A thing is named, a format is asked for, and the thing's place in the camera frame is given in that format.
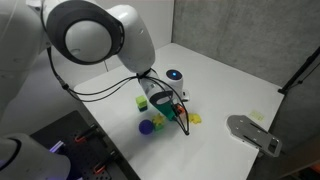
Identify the dark blue block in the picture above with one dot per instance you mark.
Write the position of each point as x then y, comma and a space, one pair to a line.
143, 109

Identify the lime green cube block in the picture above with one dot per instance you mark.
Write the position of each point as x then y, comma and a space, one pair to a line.
141, 101

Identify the black pegboard with clamps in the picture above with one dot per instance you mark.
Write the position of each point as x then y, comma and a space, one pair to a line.
92, 156

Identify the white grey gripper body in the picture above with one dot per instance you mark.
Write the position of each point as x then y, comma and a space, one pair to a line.
156, 93

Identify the small green block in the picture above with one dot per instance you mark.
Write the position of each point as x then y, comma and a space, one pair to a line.
158, 127

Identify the yellow sticky note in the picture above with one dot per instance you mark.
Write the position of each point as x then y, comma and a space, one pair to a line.
256, 115

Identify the yellow bear toy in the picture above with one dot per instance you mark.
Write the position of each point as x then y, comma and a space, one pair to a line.
194, 118

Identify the purple spiky ball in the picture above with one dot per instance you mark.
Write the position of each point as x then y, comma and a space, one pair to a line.
146, 127

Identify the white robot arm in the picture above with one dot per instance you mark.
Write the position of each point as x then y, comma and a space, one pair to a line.
84, 33

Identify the black tripod stand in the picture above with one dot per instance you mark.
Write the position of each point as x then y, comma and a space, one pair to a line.
293, 81

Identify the yellow spiky toy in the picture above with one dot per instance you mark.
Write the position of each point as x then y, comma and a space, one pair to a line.
158, 119

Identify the grey metal mounting plate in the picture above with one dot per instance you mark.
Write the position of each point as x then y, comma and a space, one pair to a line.
245, 129

